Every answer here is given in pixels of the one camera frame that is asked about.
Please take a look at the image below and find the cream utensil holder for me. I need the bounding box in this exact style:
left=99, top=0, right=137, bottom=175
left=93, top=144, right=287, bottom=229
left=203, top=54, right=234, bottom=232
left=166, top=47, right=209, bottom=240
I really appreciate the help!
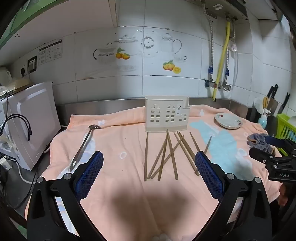
left=145, top=95, right=190, bottom=132

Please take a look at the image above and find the long metal spoon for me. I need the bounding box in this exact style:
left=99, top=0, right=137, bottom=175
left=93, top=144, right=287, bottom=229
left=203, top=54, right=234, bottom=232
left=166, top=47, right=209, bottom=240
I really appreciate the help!
left=69, top=124, right=102, bottom=172

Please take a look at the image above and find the white kettle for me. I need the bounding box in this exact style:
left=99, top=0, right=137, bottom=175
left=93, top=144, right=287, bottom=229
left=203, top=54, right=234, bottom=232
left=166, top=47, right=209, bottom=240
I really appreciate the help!
left=0, top=67, right=11, bottom=85

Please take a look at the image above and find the long metal flexible hose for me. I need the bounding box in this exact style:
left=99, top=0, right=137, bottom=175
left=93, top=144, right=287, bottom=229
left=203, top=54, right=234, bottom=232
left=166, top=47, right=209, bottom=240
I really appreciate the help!
left=202, top=2, right=214, bottom=81

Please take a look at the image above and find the brown wooden chopstick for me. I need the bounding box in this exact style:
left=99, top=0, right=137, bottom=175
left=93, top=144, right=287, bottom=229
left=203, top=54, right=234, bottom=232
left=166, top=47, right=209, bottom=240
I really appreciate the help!
left=173, top=132, right=200, bottom=176
left=179, top=132, right=196, bottom=158
left=189, top=132, right=201, bottom=152
left=150, top=136, right=185, bottom=179
left=177, top=131, right=197, bottom=163
left=203, top=136, right=212, bottom=154
left=143, top=132, right=149, bottom=181
left=166, top=128, right=179, bottom=180
left=157, top=145, right=167, bottom=181
left=147, top=136, right=168, bottom=180

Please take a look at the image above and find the white appliance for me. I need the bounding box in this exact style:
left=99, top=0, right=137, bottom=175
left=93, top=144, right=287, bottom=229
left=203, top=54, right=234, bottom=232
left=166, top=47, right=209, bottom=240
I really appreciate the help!
left=0, top=97, right=16, bottom=163

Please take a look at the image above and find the black wall outlet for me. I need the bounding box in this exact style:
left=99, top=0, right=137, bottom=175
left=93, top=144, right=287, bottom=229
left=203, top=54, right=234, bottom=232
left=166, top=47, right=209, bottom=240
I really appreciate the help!
left=28, top=56, right=37, bottom=73

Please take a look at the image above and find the clear plastic bag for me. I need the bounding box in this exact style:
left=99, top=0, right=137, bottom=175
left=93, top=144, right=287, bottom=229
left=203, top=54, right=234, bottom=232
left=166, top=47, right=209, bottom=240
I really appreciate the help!
left=0, top=85, right=11, bottom=99

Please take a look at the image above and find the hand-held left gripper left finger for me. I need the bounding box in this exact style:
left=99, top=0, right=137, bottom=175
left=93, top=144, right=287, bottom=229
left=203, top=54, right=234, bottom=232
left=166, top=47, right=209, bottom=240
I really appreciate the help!
left=27, top=151, right=104, bottom=241

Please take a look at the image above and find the white microwave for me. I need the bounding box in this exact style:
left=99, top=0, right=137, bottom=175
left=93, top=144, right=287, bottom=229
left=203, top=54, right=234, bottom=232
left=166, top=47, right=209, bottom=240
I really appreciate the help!
left=7, top=81, right=62, bottom=171

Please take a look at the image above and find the person's right hand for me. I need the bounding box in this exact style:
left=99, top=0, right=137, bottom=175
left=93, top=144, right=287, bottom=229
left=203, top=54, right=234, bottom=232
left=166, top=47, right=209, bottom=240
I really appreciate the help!
left=278, top=185, right=289, bottom=207

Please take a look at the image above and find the grey rag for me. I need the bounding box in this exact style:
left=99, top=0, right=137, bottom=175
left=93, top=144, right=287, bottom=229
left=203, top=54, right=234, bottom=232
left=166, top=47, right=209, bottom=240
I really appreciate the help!
left=246, top=133, right=275, bottom=153

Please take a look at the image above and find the grey water heater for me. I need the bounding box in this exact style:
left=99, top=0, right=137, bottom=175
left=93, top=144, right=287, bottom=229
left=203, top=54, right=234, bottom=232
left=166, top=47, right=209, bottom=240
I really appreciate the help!
left=203, top=0, right=249, bottom=20

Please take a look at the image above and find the white floral plate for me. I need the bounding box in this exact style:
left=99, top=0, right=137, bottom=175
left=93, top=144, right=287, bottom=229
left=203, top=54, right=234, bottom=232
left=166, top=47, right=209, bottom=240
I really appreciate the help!
left=214, top=113, right=243, bottom=129

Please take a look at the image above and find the yellow gas hose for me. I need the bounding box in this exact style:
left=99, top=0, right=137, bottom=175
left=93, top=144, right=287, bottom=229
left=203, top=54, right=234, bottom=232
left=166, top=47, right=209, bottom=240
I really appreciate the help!
left=212, top=20, right=232, bottom=102

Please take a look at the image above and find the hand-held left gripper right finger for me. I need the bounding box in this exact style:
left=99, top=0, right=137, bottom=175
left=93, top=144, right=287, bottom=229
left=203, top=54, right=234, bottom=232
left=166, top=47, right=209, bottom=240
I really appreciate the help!
left=195, top=151, right=272, bottom=241

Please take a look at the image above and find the light blue soap bottle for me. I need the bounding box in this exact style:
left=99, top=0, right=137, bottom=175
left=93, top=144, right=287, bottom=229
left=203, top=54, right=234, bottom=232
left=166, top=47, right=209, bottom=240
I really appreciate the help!
left=258, top=109, right=271, bottom=128

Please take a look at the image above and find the wall notice sticker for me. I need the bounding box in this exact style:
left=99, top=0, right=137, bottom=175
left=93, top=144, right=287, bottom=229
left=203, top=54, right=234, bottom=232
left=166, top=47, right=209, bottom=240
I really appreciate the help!
left=38, top=39, right=63, bottom=66

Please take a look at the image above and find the green plastic dish rack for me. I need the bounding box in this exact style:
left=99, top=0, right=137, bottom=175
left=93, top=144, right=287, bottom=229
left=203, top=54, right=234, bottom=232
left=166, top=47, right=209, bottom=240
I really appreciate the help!
left=276, top=113, right=296, bottom=144

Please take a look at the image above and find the green wall cabinet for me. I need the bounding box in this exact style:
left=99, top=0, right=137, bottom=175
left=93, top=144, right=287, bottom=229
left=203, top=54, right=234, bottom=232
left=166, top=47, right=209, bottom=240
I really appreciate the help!
left=0, top=0, right=50, bottom=50

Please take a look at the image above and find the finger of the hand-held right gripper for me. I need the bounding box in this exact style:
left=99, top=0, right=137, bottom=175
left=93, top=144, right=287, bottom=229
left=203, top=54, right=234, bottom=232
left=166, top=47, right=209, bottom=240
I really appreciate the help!
left=265, top=136, right=296, bottom=157
left=249, top=147, right=282, bottom=166

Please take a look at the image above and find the thin white hose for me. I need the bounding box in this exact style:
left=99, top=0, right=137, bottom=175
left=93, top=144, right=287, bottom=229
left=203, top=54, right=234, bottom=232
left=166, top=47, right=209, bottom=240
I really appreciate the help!
left=231, top=23, right=239, bottom=86

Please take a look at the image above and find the black-handled cleaver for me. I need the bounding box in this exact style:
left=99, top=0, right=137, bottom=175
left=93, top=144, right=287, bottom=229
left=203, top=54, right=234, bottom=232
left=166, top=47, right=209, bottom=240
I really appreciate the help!
left=267, top=85, right=279, bottom=112

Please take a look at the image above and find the black cable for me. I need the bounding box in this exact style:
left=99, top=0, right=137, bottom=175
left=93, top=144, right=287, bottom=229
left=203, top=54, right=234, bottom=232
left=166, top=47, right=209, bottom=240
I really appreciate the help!
left=0, top=113, right=31, bottom=142

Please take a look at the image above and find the white power cable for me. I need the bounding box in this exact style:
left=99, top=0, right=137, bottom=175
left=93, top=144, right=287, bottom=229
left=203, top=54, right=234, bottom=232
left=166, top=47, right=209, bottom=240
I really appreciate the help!
left=16, top=160, right=31, bottom=184

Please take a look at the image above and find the short metal flexible hose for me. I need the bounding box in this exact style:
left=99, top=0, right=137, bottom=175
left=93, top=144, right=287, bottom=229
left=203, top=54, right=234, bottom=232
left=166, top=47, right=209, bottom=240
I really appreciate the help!
left=223, top=23, right=236, bottom=85

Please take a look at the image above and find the peach printed towel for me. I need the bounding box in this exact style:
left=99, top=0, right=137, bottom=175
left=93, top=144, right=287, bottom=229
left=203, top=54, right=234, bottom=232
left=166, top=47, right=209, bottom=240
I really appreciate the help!
left=25, top=104, right=284, bottom=241

